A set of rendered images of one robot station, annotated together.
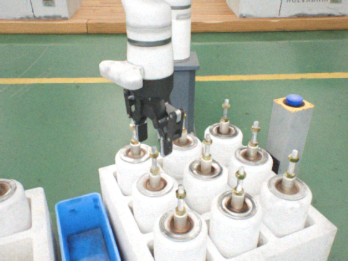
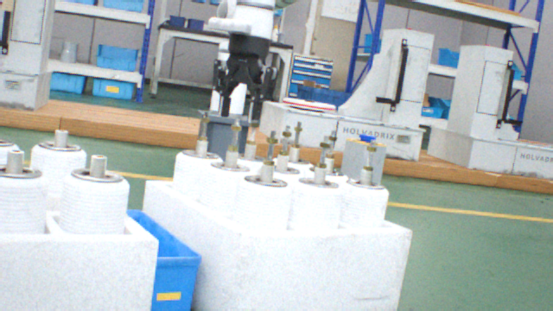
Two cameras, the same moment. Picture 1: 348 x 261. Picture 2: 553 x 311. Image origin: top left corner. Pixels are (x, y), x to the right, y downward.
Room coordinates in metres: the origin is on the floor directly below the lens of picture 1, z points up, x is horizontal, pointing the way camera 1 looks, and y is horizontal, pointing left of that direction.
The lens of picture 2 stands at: (-0.63, 0.20, 0.43)
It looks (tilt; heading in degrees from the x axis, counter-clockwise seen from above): 7 degrees down; 348
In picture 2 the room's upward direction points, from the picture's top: 9 degrees clockwise
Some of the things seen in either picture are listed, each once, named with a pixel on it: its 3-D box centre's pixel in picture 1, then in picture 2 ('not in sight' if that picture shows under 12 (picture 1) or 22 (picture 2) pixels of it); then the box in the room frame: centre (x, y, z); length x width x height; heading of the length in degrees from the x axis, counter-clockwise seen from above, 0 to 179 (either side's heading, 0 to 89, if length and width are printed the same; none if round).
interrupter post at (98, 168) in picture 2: not in sight; (98, 168); (0.29, 0.26, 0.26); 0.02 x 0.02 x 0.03
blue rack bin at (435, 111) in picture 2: not in sight; (417, 104); (5.58, -2.50, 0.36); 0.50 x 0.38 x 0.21; 4
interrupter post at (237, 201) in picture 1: (237, 199); (320, 176); (0.47, -0.12, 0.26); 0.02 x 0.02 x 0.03
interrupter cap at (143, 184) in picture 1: (155, 184); (230, 167); (0.53, 0.04, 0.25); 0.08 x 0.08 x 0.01
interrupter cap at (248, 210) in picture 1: (237, 204); (318, 183); (0.47, -0.12, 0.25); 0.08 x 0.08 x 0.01
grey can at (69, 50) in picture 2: not in sight; (69, 52); (5.37, 1.02, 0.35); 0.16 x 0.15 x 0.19; 92
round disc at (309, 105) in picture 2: not in sight; (308, 104); (2.87, -0.67, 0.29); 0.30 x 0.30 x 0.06
